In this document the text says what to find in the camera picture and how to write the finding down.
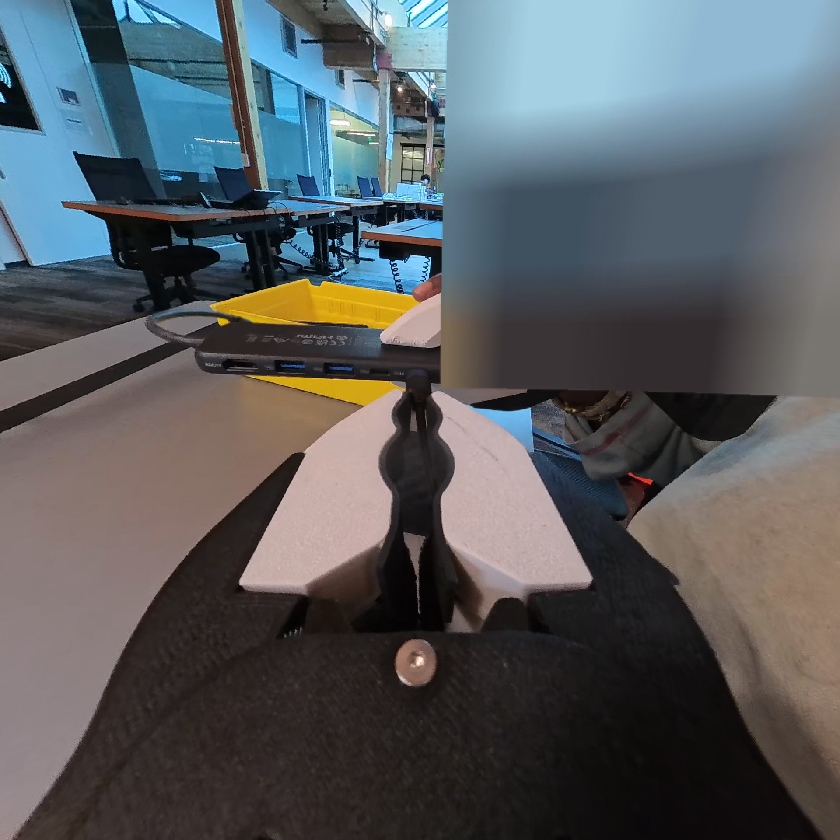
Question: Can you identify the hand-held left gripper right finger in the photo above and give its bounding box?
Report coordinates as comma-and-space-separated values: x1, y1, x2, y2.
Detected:
433, 391, 594, 626

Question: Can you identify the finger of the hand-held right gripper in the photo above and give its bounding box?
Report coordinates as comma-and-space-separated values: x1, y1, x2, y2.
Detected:
379, 292, 443, 349

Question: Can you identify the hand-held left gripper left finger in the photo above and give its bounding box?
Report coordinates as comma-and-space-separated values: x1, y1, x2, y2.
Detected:
239, 387, 396, 596

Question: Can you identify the black cable with blue plugs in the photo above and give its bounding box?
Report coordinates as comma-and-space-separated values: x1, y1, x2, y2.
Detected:
406, 369, 439, 506

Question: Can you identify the yellow plastic bin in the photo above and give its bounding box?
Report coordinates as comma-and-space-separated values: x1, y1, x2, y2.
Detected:
210, 279, 422, 408

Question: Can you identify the slim black multiport adapter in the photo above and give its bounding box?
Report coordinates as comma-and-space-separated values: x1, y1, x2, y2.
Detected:
195, 322, 442, 396

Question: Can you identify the orange-edged desk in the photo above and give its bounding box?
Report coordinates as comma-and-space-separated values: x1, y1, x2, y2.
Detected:
361, 220, 444, 263
62, 199, 349, 312

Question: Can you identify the black laptop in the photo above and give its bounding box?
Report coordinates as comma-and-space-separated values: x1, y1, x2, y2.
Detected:
200, 189, 284, 211

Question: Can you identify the black office chair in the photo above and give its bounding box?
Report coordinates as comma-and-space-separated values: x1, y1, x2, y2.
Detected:
73, 152, 222, 314

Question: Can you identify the gold bracelet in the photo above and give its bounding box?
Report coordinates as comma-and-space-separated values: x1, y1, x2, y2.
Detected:
554, 392, 632, 422

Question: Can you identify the wooden post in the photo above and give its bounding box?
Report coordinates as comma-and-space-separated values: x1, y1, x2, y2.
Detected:
215, 0, 270, 191

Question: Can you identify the black wall poster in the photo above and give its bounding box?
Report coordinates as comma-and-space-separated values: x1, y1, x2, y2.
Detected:
0, 29, 43, 135

